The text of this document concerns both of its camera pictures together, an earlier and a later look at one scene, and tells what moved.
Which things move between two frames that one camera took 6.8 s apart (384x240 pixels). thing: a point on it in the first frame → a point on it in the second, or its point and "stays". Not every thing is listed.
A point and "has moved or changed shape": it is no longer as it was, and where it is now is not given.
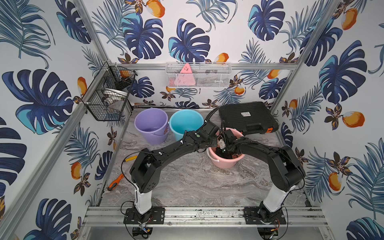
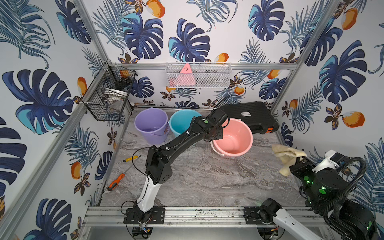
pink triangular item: x=185 y=77 stays
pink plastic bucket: x=221 y=163 has moved or changed shape
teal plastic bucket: x=185 y=120 stays
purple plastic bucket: x=153 y=123 stays
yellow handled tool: x=130 y=158 stays
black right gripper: x=219 y=155 → x=299 y=168
